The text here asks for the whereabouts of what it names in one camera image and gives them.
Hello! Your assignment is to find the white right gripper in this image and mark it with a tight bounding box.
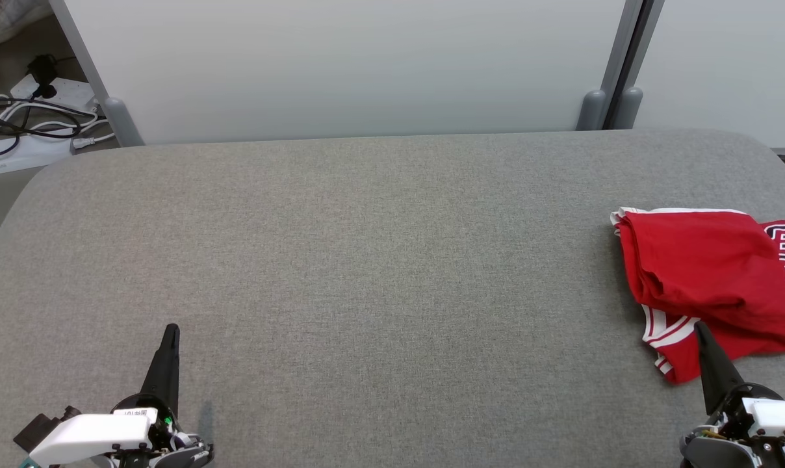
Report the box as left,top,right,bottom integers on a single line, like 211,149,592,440
680,320,785,468

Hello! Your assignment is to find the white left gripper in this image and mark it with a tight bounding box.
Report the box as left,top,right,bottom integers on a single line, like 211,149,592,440
29,323,215,468

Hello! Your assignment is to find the red white basketball jersey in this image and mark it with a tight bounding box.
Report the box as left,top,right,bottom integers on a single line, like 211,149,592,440
641,220,785,385

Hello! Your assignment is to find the white power strip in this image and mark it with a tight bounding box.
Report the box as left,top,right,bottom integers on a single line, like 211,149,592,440
0,128,75,175
9,73,99,112

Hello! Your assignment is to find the narrow white partition panel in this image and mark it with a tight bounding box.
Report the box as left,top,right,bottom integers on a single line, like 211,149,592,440
630,0,785,151

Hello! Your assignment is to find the black power adapter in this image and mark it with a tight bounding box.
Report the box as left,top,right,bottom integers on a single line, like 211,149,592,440
27,55,58,99

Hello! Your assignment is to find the wide white partition panel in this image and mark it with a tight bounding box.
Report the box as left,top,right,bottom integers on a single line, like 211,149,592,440
64,0,627,145

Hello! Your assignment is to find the white knit bundle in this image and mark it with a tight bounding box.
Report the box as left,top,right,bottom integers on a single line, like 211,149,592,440
0,0,52,45

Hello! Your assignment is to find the black power cable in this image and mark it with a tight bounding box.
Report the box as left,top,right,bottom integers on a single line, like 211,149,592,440
0,97,101,160

